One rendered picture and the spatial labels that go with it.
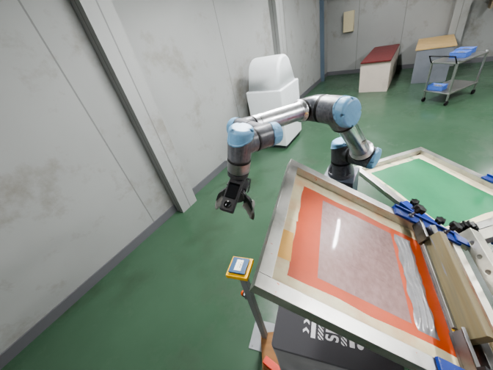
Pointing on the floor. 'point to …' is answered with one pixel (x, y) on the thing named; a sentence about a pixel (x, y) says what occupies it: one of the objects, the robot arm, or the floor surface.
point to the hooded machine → (274, 90)
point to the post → (253, 308)
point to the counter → (378, 68)
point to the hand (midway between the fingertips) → (233, 215)
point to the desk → (421, 70)
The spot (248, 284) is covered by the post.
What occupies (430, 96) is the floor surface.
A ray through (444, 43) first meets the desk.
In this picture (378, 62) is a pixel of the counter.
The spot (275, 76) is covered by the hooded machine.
